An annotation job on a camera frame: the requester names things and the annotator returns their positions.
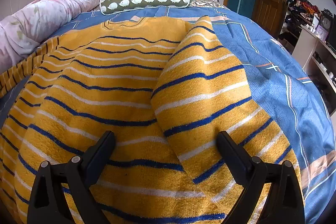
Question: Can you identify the ornate dark table clock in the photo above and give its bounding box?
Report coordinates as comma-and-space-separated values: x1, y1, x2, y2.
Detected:
320, 9, 335, 30

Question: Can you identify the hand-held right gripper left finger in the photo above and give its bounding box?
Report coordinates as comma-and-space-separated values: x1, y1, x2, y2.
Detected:
27, 131, 116, 224

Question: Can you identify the shelf rack with shoes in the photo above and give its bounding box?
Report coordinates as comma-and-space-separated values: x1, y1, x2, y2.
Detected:
278, 0, 322, 51

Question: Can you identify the blue plaid bed sheet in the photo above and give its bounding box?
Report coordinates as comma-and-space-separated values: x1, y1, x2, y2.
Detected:
0, 6, 336, 224

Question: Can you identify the black television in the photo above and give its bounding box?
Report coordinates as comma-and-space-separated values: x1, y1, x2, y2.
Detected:
328, 15, 336, 46

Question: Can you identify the pink floral rolled quilt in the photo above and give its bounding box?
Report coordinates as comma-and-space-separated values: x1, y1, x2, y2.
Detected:
0, 0, 109, 68

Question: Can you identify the pile of colourful clothes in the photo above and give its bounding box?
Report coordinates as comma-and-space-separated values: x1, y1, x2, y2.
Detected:
286, 0, 321, 20

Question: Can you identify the yellow striped sweater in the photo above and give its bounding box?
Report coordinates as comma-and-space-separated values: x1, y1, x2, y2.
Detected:
0, 15, 305, 224

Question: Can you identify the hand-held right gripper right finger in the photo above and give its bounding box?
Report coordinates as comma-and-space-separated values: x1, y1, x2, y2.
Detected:
216, 131, 305, 224

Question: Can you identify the beige television cabinet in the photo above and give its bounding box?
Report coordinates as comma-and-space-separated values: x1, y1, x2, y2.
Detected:
291, 25, 336, 114

